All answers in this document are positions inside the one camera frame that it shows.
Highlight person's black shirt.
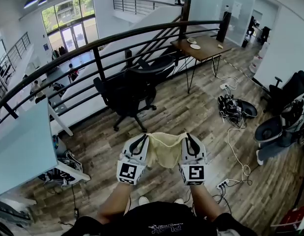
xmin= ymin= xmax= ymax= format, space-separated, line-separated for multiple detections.
xmin=61 ymin=202 xmax=258 ymax=236

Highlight person's left forearm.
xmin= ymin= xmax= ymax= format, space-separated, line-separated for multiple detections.
xmin=96 ymin=180 xmax=133 ymax=225

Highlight long white floor cable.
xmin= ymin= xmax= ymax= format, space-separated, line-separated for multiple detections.
xmin=225 ymin=125 xmax=252 ymax=185

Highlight person's right forearm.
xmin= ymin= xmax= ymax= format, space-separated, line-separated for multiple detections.
xmin=190 ymin=184 xmax=223 ymax=222

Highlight white paper notice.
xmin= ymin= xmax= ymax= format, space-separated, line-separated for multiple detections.
xmin=232 ymin=0 xmax=243 ymax=19

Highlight glass entrance door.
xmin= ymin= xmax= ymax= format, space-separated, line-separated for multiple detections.
xmin=60 ymin=22 xmax=88 ymax=53

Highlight dark round helmet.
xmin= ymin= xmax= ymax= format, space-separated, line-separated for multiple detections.
xmin=242 ymin=100 xmax=258 ymax=119

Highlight black mesh office chair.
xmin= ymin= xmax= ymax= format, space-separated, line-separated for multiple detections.
xmin=260 ymin=70 xmax=304 ymax=115

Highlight bin of colourful items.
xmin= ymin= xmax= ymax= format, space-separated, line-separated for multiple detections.
xmin=52 ymin=134 xmax=66 ymax=154

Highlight black mezzanine railing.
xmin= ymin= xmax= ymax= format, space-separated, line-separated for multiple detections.
xmin=112 ymin=0 xmax=184 ymax=16
xmin=0 ymin=32 xmax=31 ymax=100

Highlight light blue desk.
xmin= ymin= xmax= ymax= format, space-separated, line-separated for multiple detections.
xmin=0 ymin=98 xmax=91 ymax=201

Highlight red box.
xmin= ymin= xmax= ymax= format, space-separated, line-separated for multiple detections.
xmin=271 ymin=205 xmax=304 ymax=236

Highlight dark wooden post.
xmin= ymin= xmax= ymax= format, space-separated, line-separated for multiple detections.
xmin=181 ymin=0 xmax=192 ymax=35
xmin=216 ymin=11 xmax=232 ymax=43

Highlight white cable from table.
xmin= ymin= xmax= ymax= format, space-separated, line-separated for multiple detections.
xmin=211 ymin=55 xmax=239 ymax=90

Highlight black curved metal railing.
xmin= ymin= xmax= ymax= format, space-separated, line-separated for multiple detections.
xmin=0 ymin=20 xmax=231 ymax=132

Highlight pile of black gear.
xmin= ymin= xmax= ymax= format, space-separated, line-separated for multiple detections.
xmin=217 ymin=94 xmax=243 ymax=122

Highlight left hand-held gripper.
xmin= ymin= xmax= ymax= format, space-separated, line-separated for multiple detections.
xmin=117 ymin=133 xmax=150 ymax=186

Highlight rack of dark coats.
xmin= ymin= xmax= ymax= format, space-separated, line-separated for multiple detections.
xmin=51 ymin=45 xmax=69 ymax=60

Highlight pale yellow clothes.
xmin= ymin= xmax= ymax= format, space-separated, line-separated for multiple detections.
xmin=145 ymin=131 xmax=188 ymax=169

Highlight black and white gear bag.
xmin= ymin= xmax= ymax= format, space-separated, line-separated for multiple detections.
xmin=38 ymin=150 xmax=84 ymax=188

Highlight white and red machine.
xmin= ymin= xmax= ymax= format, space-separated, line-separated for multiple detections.
xmin=249 ymin=42 xmax=271 ymax=73

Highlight wooden table with hairpin legs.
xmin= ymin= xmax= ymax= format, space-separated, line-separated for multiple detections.
xmin=170 ymin=34 xmax=233 ymax=94

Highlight black equipment frame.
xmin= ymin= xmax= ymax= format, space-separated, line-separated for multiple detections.
xmin=0 ymin=198 xmax=33 ymax=236

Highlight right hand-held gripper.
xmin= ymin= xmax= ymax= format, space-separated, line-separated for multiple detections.
xmin=179 ymin=133 xmax=208 ymax=186

